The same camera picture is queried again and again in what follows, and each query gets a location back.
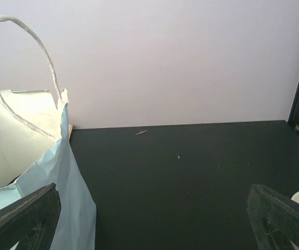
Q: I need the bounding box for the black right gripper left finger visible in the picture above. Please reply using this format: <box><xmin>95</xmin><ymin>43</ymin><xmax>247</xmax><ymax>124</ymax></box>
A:
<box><xmin>0</xmin><ymin>183</ymin><xmax>61</xmax><ymax>249</ymax></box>

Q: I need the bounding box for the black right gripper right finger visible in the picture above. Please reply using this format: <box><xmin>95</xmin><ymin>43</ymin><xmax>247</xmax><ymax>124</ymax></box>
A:
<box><xmin>247</xmin><ymin>184</ymin><xmax>299</xmax><ymax>249</ymax></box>

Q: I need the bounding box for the light blue paper bag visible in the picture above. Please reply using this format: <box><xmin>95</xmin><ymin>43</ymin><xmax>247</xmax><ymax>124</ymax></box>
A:
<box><xmin>0</xmin><ymin>15</ymin><xmax>97</xmax><ymax>250</ymax></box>

